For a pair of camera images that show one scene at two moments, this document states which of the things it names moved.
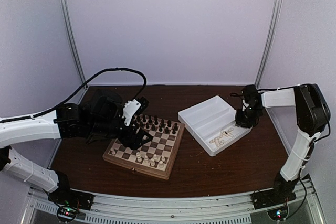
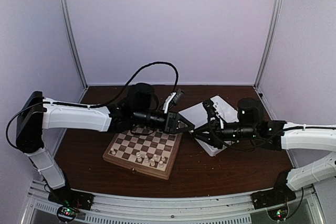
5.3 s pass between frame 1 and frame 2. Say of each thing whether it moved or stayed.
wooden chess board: stayed
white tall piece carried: stayed
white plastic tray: stayed
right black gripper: moved
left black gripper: moved
